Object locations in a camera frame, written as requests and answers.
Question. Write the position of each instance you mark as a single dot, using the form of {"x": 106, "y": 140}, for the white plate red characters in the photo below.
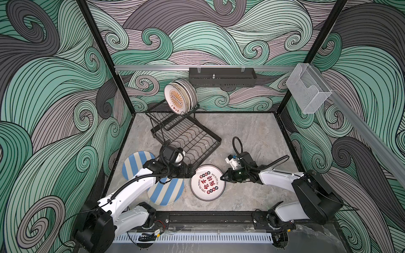
{"x": 206, "y": 184}

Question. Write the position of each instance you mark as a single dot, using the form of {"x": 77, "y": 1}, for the aluminium rail back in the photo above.
{"x": 161, "y": 67}

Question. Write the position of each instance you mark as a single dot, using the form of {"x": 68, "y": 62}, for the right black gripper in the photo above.
{"x": 229, "y": 171}

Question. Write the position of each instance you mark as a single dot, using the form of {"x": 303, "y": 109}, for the blue striped plate far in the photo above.
{"x": 134, "y": 163}

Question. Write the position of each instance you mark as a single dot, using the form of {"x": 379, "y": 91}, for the black wire dish rack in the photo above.
{"x": 183, "y": 131}

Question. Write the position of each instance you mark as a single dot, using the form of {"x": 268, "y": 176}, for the cream plate with drawing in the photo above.
{"x": 190, "y": 91}

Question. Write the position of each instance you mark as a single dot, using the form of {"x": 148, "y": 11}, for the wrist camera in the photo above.
{"x": 233, "y": 161}
{"x": 179, "y": 156}

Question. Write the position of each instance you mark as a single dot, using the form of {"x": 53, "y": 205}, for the orange sunburst plate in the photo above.
{"x": 176, "y": 100}

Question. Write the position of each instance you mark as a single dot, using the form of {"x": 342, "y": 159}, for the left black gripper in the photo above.
{"x": 188, "y": 175}

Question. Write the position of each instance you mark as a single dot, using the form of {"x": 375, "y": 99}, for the clear plastic holder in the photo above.
{"x": 308, "y": 87}

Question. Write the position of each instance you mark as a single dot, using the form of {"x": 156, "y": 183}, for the black perforated metal tray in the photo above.
{"x": 222, "y": 77}

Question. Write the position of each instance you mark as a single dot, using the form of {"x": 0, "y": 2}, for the aluminium rail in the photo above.
{"x": 358, "y": 109}
{"x": 161, "y": 67}

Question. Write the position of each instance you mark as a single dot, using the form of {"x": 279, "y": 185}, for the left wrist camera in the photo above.
{"x": 179, "y": 156}

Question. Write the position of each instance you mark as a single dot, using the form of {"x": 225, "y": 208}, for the white slotted cable duct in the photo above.
{"x": 190, "y": 238}

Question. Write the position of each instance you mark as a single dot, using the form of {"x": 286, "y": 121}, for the blue striped plate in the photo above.
{"x": 166, "y": 191}
{"x": 134, "y": 163}

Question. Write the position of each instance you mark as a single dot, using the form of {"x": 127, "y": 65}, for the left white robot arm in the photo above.
{"x": 99, "y": 222}

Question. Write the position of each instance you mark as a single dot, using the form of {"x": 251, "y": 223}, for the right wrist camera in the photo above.
{"x": 233, "y": 161}

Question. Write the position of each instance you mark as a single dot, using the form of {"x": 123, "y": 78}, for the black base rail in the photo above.
{"x": 177, "y": 220}

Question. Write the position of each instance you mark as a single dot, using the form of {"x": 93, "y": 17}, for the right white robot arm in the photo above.
{"x": 316, "y": 200}

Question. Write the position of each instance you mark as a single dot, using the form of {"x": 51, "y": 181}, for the aluminium rail right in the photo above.
{"x": 358, "y": 109}

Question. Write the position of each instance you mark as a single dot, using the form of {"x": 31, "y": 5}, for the blue striped plate near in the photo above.
{"x": 166, "y": 191}

